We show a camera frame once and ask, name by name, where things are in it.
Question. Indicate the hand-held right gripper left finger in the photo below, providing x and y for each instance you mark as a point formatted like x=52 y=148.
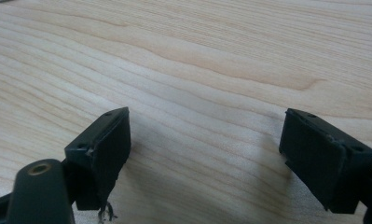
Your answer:
x=103 y=155

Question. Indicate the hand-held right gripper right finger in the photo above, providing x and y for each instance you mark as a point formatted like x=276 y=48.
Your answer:
x=323 y=155

